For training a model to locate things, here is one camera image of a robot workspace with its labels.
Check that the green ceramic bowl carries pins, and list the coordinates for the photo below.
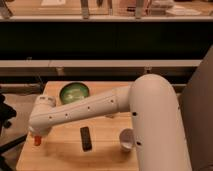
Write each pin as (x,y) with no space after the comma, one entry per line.
(73,92)

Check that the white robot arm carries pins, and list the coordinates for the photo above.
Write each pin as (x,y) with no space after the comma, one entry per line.
(157,124)

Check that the black remote control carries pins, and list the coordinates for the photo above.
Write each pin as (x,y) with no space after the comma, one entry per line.
(86,139)

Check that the red orange pepper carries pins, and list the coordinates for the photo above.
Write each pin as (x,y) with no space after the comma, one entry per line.
(37,140)

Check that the dark grey cabinet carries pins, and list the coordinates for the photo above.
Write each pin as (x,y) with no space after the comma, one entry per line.
(196,102)

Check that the black office chair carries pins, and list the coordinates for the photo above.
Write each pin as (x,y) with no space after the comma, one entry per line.
(6,113)

